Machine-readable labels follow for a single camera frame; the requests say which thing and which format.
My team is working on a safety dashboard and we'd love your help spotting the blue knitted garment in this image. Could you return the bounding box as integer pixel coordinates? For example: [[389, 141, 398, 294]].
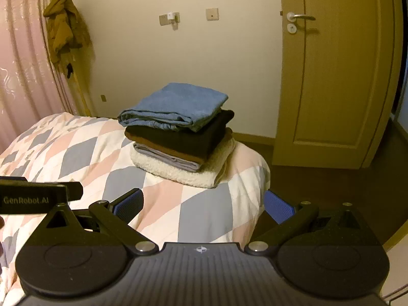
[[118, 83, 228, 132]]

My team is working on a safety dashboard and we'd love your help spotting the person's left hand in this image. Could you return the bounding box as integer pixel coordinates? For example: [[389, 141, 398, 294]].
[[0, 217, 5, 257]]

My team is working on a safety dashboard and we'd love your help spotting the diamond patterned bed quilt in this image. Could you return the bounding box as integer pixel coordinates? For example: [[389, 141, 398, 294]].
[[0, 111, 272, 306]]

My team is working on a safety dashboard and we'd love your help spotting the grey folded garment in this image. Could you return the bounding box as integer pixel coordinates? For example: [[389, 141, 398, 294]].
[[133, 142, 203, 172]]

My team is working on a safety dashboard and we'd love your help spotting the white fleece folded blanket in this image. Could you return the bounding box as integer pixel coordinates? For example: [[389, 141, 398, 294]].
[[130, 135, 237, 189]]

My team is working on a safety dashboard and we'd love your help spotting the pink striped curtain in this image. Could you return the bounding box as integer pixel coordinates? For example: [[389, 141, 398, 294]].
[[0, 0, 78, 150]]

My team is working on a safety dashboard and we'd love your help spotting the brown folded garment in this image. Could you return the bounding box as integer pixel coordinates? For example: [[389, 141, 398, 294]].
[[125, 127, 234, 171]]

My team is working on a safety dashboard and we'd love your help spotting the black folded garment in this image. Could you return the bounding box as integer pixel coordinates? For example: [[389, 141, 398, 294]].
[[125, 110, 234, 162]]

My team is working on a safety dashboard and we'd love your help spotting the wooden room door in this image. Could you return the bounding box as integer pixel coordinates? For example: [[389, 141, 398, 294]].
[[272, 0, 403, 169]]

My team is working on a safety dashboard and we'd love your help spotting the brown jacket hanging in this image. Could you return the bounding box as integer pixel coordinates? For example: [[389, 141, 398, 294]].
[[42, 0, 96, 79]]

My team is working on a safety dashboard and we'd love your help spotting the silver door handle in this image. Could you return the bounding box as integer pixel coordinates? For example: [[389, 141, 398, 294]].
[[286, 12, 316, 23]]

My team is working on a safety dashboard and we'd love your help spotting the wall switch with white plug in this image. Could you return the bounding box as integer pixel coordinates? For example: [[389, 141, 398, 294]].
[[159, 12, 180, 26]]

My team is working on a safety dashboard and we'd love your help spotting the beige wall socket plate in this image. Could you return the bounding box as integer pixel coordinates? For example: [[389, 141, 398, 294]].
[[205, 8, 219, 21]]

